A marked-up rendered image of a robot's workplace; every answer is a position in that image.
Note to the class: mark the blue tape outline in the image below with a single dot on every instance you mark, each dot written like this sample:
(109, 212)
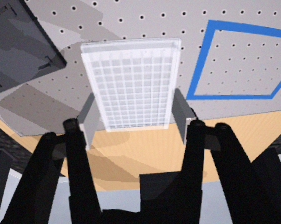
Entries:
(228, 26)

